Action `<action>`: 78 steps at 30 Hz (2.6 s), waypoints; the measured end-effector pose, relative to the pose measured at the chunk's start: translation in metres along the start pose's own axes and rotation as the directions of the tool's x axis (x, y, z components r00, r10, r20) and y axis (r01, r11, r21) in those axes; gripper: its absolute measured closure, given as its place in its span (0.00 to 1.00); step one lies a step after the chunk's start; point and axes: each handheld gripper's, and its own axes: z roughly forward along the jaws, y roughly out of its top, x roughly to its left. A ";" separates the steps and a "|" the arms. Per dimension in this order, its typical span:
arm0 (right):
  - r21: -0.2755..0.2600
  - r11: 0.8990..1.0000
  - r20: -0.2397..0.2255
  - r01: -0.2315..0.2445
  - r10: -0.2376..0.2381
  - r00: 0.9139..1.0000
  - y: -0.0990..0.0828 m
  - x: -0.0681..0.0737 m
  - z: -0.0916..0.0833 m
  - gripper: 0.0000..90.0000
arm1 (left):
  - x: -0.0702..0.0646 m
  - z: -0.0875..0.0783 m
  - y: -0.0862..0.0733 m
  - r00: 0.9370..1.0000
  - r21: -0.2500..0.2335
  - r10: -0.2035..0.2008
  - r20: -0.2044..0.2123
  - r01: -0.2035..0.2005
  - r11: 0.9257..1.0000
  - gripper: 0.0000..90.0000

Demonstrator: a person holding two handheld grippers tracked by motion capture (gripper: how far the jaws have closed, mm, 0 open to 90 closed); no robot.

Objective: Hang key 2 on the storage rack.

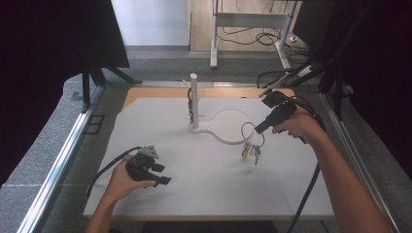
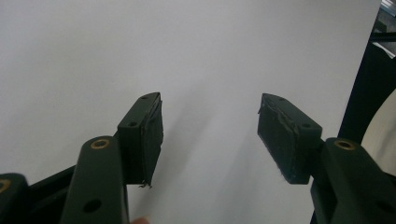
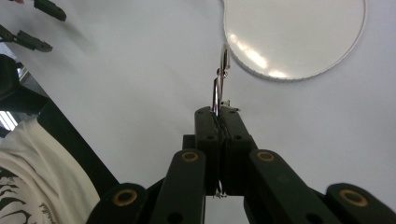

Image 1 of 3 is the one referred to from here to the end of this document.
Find person's left hand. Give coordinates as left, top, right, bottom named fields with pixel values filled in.
left=105, top=154, right=158, bottom=204

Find black monitor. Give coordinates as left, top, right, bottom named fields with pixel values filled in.
left=292, top=0, right=335, bottom=50

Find black metal stand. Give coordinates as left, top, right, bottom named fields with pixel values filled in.
left=81, top=62, right=144, bottom=114
left=281, top=6, right=370, bottom=121

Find metal key ring with keys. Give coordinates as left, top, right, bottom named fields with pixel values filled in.
left=240, top=121, right=266, bottom=167

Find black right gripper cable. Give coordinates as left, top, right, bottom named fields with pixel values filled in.
left=286, top=95, right=327, bottom=233

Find black floor cables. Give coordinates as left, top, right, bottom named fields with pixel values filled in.
left=216, top=24, right=314, bottom=66

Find white power strip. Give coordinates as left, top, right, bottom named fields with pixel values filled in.
left=296, top=65, right=314, bottom=79

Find white desk frame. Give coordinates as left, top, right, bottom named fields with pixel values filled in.
left=209, top=0, right=298, bottom=71

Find white table mat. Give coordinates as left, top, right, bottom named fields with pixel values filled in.
left=83, top=96, right=335, bottom=218

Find black curtain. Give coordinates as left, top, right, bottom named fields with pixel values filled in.
left=0, top=0, right=131, bottom=187
left=324, top=0, right=412, bottom=183

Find aluminium rail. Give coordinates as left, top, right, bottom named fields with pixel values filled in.
left=17, top=84, right=105, bottom=233
left=319, top=91, right=402, bottom=233

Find white key stand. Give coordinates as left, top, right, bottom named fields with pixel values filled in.
left=182, top=73, right=255, bottom=146

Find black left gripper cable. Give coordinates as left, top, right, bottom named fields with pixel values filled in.
left=86, top=146, right=144, bottom=200

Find person's right hand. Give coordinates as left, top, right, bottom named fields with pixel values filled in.
left=270, top=106, right=326, bottom=146

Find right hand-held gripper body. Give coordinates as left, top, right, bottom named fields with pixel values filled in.
left=258, top=89, right=298, bottom=128

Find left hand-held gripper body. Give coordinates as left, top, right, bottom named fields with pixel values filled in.
left=124, top=145, right=160, bottom=183

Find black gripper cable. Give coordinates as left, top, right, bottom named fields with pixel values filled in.
left=286, top=95, right=327, bottom=233
left=86, top=146, right=144, bottom=200

